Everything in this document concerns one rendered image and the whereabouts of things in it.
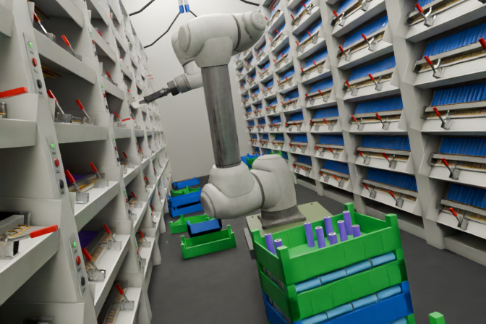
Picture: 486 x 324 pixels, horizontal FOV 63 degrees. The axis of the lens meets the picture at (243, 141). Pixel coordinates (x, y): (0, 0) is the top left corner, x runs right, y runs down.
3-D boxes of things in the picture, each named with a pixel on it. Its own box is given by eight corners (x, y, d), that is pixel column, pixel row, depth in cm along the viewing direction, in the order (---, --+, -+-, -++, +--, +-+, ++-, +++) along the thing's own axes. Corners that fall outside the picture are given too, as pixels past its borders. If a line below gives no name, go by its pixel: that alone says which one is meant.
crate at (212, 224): (190, 237, 256) (188, 226, 258) (220, 231, 259) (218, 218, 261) (188, 234, 227) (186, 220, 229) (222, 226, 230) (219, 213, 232)
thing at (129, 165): (139, 173, 212) (140, 147, 212) (122, 189, 152) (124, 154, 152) (100, 171, 209) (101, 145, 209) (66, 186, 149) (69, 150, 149)
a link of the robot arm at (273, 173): (305, 202, 161) (296, 150, 158) (268, 216, 152) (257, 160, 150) (283, 197, 175) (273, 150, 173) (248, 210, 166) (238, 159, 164)
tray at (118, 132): (131, 137, 211) (132, 119, 211) (111, 139, 151) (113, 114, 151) (92, 134, 208) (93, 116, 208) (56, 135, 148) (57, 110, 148)
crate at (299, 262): (354, 229, 111) (348, 202, 111) (403, 247, 92) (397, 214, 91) (255, 259, 102) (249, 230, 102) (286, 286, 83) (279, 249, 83)
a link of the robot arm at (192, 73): (192, 92, 203) (180, 69, 202) (218, 80, 204) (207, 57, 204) (192, 90, 192) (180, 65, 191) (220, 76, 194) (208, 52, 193)
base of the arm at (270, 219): (295, 206, 178) (293, 194, 177) (307, 220, 156) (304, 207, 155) (256, 215, 177) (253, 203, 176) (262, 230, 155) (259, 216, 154)
